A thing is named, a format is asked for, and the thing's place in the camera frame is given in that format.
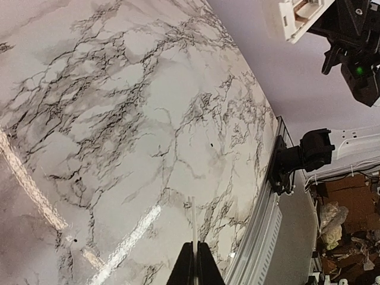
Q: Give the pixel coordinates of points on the white remote control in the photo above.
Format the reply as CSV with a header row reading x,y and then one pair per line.
x,y
289,20

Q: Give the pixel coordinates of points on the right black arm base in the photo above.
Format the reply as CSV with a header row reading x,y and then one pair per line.
x,y
284,161

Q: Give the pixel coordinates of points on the white battery cover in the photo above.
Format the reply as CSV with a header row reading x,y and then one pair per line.
x,y
193,219

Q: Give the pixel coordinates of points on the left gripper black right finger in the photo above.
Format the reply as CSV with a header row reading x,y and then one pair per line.
x,y
207,270

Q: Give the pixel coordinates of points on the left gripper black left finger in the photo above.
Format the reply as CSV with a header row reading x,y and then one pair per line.
x,y
183,272

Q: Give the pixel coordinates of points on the front aluminium rail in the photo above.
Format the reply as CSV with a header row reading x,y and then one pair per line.
x,y
252,260

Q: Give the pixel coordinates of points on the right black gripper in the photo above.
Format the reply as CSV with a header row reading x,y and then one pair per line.
x,y
354,45

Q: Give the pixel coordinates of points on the cardboard and clutter pile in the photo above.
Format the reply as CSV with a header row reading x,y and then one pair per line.
x,y
348,238

